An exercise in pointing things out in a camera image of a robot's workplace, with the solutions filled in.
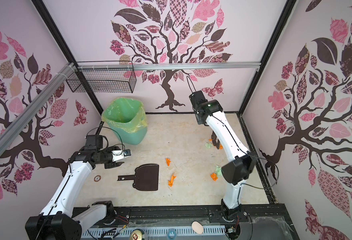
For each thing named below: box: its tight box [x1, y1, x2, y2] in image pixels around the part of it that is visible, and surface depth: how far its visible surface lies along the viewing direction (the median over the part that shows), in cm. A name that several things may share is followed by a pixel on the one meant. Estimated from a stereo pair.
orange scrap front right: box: [210, 172, 218, 182], surface depth 88 cm
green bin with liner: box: [101, 97, 148, 145], surface depth 92 cm
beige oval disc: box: [191, 221, 204, 235], surface depth 71 cm
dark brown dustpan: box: [117, 163, 159, 191], surface depth 90 cm
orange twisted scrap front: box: [168, 174, 177, 187], surface depth 87 cm
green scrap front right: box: [215, 165, 223, 176], surface depth 90 cm
